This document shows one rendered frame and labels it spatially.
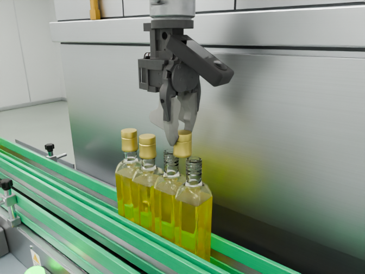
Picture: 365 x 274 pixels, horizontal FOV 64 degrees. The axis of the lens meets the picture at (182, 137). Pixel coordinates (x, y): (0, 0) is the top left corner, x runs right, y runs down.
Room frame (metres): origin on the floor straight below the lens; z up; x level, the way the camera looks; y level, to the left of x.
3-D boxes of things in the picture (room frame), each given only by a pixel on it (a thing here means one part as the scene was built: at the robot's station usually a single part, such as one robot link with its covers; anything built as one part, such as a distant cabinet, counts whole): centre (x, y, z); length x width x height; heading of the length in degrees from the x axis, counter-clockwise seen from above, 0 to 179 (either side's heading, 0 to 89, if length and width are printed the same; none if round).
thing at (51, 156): (0.93, 0.44, 0.94); 0.07 x 0.04 x 0.13; 142
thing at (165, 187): (0.52, 0.02, 0.99); 0.06 x 0.06 x 0.21; 52
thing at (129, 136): (0.59, 0.11, 1.14); 0.04 x 0.04 x 0.04
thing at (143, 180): (0.56, 0.07, 0.99); 0.06 x 0.06 x 0.21; 52
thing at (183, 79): (0.52, 0.02, 1.32); 0.09 x 0.08 x 0.12; 52
